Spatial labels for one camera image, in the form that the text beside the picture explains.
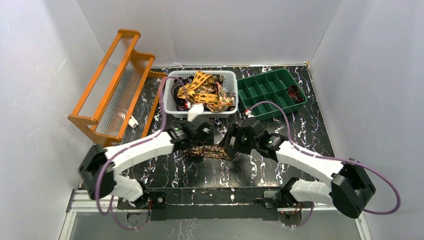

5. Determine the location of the black brown floral tie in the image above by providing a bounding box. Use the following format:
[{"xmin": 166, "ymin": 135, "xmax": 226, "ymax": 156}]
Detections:
[{"xmin": 183, "ymin": 145, "xmax": 235, "ymax": 161}]

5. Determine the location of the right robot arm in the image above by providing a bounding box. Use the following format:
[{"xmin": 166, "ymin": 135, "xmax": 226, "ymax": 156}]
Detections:
[{"xmin": 218, "ymin": 117, "xmax": 376, "ymax": 219}]

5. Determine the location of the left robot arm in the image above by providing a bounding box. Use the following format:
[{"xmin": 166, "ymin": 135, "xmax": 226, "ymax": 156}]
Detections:
[{"xmin": 78, "ymin": 115, "xmax": 214, "ymax": 203}]

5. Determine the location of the flamingo patterned tie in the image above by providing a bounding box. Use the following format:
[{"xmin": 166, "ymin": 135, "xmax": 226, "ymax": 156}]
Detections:
[{"xmin": 209, "ymin": 84, "xmax": 236, "ymax": 113}]

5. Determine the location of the yellow patterned tie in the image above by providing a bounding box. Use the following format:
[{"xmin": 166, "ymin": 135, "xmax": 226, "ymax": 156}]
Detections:
[{"xmin": 177, "ymin": 71, "xmax": 223, "ymax": 113}]

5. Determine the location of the white plastic basket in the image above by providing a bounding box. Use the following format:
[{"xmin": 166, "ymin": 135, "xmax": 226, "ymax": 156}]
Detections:
[{"xmin": 163, "ymin": 70, "xmax": 239, "ymax": 118}]

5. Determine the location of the green compartment tray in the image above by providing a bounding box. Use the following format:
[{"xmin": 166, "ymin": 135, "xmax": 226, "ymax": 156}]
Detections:
[{"xmin": 237, "ymin": 68, "xmax": 307, "ymax": 114}]

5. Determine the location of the rolled dark red tie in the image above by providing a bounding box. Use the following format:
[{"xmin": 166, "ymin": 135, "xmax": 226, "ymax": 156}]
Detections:
[{"xmin": 287, "ymin": 85, "xmax": 305, "ymax": 104}]

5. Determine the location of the orange wooden rack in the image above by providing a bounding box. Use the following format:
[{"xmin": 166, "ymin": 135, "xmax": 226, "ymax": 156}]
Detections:
[{"xmin": 68, "ymin": 29, "xmax": 167, "ymax": 147}]

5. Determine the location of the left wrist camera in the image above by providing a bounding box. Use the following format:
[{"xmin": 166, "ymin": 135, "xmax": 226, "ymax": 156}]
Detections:
[{"xmin": 187, "ymin": 104, "xmax": 204, "ymax": 122}]

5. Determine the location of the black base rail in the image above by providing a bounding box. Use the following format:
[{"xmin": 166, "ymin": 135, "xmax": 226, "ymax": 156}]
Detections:
[{"xmin": 145, "ymin": 187, "xmax": 292, "ymax": 222}]

